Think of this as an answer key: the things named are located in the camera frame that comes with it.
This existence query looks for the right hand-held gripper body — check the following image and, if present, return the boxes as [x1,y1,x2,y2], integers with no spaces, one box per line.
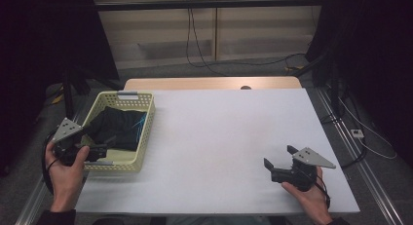
[271,146,337,193]

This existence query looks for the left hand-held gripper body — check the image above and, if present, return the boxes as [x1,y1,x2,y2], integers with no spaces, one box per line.
[52,117,109,166]

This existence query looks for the black shorts with blue stripes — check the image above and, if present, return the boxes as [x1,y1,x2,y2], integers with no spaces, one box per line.
[83,106,148,152]

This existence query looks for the pale yellow perforated plastic basket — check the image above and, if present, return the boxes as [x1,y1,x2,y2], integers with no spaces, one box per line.
[81,91,156,173]

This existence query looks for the person's right hand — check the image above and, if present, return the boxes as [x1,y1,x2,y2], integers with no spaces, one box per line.
[281,166,333,220]

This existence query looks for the person's left hand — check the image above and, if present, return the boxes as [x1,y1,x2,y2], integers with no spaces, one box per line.
[45,141,91,213]

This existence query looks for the black metal stand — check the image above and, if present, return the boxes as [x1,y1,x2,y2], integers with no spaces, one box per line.
[62,67,94,120]

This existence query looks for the white table mat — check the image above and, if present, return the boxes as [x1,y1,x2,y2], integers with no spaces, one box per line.
[75,88,360,216]

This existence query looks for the dark curtain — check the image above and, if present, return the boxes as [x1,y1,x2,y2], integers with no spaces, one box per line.
[305,0,413,168]
[0,0,121,175]

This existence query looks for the black horizontal metal bar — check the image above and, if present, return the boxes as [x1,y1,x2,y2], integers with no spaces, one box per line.
[94,0,326,12]

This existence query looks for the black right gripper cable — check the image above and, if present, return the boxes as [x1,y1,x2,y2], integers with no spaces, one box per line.
[313,174,332,210]

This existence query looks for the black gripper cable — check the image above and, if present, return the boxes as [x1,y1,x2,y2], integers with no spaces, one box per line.
[41,131,56,196]
[313,174,332,210]

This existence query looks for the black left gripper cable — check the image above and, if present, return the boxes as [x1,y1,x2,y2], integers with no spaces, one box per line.
[41,131,56,196]

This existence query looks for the metal floor rail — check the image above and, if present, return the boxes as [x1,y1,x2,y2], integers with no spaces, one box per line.
[316,88,406,225]
[15,175,56,225]

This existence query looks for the white floor cable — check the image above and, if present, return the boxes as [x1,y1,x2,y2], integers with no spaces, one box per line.
[337,94,397,161]

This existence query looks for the black wall cable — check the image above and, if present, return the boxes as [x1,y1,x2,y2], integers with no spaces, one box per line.
[185,0,228,77]
[189,0,307,69]

